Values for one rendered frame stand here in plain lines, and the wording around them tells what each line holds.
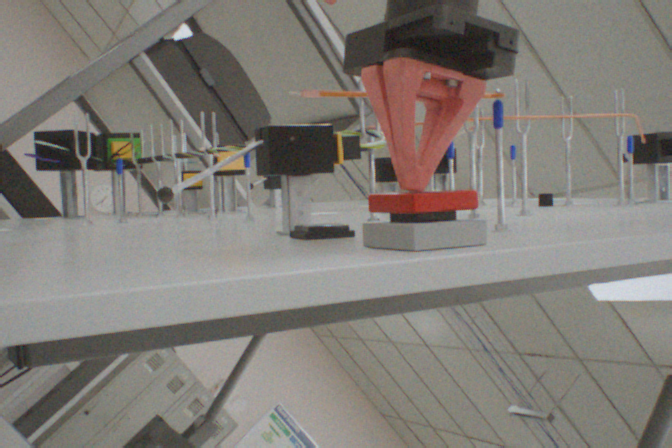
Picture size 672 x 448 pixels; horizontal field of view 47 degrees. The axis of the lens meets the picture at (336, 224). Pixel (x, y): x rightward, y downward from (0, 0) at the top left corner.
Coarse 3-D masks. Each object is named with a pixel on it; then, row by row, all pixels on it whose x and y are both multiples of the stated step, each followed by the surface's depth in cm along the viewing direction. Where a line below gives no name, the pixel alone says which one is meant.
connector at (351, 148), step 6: (342, 138) 66; (348, 138) 66; (354, 138) 66; (342, 144) 66; (348, 144) 66; (354, 144) 66; (360, 144) 66; (336, 150) 65; (342, 150) 66; (348, 150) 66; (354, 150) 66; (360, 150) 66; (336, 156) 65; (348, 156) 66; (354, 156) 66; (360, 156) 66
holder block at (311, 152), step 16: (272, 128) 63; (288, 128) 63; (304, 128) 64; (320, 128) 64; (272, 144) 63; (288, 144) 63; (304, 144) 64; (320, 144) 64; (256, 160) 66; (272, 160) 63; (288, 160) 63; (304, 160) 64; (320, 160) 64
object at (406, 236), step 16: (368, 224) 49; (384, 224) 48; (400, 224) 46; (416, 224) 45; (432, 224) 46; (448, 224) 46; (464, 224) 47; (480, 224) 48; (368, 240) 49; (384, 240) 48; (400, 240) 46; (416, 240) 45; (432, 240) 46; (448, 240) 46; (464, 240) 47; (480, 240) 48
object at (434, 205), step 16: (400, 192) 48; (416, 192) 47; (432, 192) 46; (448, 192) 47; (464, 192) 47; (384, 208) 48; (400, 208) 47; (416, 208) 45; (432, 208) 46; (448, 208) 47; (464, 208) 47
